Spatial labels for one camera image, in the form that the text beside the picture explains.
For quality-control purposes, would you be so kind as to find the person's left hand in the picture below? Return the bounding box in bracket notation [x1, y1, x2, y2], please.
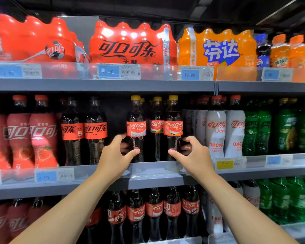
[94, 134, 141, 199]

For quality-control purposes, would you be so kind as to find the person's right hand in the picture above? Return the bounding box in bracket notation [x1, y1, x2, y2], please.
[168, 136, 217, 183]

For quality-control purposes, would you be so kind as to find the white cola bottle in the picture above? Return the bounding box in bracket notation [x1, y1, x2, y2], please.
[241, 179, 261, 209]
[206, 193, 224, 236]
[226, 181, 244, 199]

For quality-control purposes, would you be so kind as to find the row of dark cola bottles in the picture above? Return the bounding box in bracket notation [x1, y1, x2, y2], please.
[84, 185, 201, 244]
[60, 96, 108, 166]
[140, 96, 167, 162]

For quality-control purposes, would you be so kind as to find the green soda bottle green cap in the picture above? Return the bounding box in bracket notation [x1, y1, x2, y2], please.
[242, 97, 260, 157]
[257, 97, 273, 156]

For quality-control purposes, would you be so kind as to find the grey store shelving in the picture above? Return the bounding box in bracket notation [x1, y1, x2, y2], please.
[0, 61, 305, 244]

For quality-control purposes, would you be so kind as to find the row of yellow-capped green bottles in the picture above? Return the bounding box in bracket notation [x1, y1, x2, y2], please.
[272, 96, 305, 155]

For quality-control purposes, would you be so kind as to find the row of green soda bottles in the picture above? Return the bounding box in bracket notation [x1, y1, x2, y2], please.
[257, 175, 305, 226]

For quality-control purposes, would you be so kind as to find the orange Fanta multipack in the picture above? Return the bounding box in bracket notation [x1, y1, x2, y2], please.
[177, 28, 258, 69]

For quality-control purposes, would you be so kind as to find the red cola multipack large script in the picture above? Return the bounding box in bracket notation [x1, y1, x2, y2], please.
[89, 20, 178, 66]

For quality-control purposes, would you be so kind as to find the large cola bottle blue cap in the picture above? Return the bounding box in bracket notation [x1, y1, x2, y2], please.
[255, 33, 272, 69]

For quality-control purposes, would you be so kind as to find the orange soda bottle orange cap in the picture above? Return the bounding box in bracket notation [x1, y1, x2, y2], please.
[289, 34, 305, 69]
[270, 34, 291, 69]

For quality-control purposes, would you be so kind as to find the red cola multipack round logo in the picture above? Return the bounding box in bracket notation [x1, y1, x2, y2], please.
[0, 14, 89, 64]

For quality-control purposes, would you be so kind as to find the person's left forearm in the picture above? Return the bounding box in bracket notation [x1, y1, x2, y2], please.
[10, 180, 118, 244]

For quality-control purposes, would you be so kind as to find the person's right forearm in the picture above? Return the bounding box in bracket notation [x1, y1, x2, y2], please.
[201, 172, 298, 244]

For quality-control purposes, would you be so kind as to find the row of shelf price tags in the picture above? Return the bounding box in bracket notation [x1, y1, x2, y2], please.
[0, 62, 296, 83]
[0, 154, 296, 185]

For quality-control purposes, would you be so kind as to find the grey rectangular panel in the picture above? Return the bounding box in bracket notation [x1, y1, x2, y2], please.
[61, 16, 100, 49]

